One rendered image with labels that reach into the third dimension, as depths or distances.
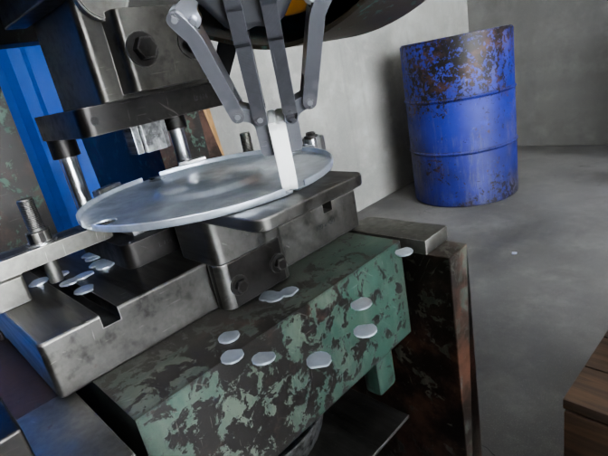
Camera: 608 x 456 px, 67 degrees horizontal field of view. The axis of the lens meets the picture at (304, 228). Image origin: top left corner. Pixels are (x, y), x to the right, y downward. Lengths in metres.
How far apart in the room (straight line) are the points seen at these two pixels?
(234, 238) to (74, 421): 0.22
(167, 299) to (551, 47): 3.48
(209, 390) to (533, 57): 3.55
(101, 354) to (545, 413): 1.08
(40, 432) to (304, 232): 0.36
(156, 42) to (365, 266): 0.35
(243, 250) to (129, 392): 0.18
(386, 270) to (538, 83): 3.27
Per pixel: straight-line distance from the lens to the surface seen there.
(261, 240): 0.53
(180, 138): 0.73
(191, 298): 0.53
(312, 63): 0.39
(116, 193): 0.63
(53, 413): 0.50
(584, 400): 0.84
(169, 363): 0.48
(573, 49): 3.73
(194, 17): 0.38
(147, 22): 0.54
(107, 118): 0.55
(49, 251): 0.59
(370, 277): 0.59
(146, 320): 0.51
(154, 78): 0.53
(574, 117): 3.78
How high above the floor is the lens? 0.89
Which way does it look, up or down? 19 degrees down
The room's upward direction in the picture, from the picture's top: 11 degrees counter-clockwise
